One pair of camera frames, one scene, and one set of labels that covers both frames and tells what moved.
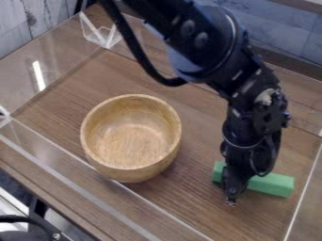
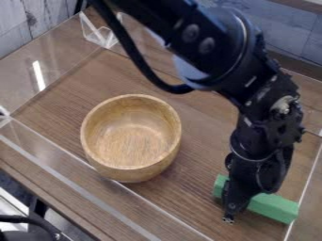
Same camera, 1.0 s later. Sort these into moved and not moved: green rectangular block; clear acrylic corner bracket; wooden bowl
Moved: green rectangular block
Not moved: wooden bowl; clear acrylic corner bracket
